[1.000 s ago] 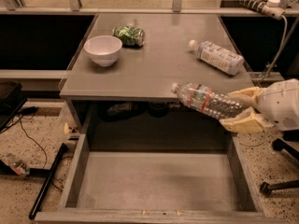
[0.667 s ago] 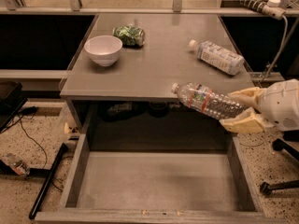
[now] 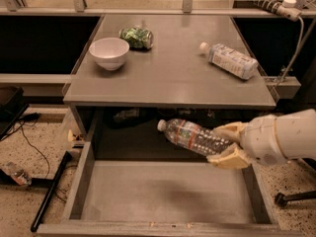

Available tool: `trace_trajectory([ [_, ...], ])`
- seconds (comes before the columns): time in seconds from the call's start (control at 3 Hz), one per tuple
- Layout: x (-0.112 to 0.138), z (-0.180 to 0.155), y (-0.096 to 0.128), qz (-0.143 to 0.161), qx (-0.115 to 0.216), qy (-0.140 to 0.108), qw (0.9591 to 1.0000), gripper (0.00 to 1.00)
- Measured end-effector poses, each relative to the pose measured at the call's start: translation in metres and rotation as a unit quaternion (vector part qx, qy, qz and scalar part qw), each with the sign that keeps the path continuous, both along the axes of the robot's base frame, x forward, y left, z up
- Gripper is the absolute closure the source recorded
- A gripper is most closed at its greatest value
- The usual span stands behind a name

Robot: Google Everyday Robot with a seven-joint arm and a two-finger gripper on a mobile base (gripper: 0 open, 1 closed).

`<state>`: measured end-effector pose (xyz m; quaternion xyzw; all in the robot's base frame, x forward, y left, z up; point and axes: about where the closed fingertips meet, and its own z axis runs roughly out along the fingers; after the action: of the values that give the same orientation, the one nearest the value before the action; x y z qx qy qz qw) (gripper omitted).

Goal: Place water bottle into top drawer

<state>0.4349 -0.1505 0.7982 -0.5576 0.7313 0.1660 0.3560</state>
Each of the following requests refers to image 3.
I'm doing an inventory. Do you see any clear plastic water bottle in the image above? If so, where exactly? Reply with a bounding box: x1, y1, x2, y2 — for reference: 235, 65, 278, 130
157, 118, 233, 156

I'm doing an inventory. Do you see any black box at left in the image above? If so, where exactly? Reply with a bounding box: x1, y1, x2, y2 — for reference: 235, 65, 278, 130
0, 86, 29, 139

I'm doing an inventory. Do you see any white ceramic bowl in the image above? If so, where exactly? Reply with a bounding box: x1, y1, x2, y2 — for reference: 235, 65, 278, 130
89, 38, 129, 71

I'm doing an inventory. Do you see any white spiral-wrapped cable connector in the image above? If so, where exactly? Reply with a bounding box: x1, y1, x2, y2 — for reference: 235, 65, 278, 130
248, 0, 301, 22

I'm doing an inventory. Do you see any grey cabinet with top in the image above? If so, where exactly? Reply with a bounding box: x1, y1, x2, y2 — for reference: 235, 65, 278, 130
64, 14, 276, 161

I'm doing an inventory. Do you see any black bar on floor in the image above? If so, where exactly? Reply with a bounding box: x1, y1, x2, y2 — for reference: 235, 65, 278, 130
31, 151, 72, 233

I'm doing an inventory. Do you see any black chair base leg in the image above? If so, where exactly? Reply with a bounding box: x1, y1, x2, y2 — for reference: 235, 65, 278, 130
275, 191, 316, 207

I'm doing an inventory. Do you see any small device on floor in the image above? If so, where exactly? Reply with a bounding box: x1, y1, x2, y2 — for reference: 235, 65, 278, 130
0, 162, 32, 186

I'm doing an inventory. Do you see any green crushed soda can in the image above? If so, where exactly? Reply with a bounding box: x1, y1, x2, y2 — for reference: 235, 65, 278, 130
118, 28, 153, 49

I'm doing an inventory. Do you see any white labelled drink bottle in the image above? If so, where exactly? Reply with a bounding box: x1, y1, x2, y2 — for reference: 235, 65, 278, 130
199, 42, 259, 80

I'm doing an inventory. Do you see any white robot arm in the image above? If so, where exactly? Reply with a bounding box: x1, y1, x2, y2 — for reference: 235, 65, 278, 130
207, 109, 316, 169

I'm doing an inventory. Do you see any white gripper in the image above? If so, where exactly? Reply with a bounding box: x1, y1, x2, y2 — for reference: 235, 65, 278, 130
206, 114, 290, 170

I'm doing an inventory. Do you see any black cable on floor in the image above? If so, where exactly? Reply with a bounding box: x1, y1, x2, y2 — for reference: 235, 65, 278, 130
0, 117, 51, 180

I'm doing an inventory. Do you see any open grey top drawer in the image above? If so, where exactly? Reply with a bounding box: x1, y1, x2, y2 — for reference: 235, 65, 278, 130
37, 144, 303, 237

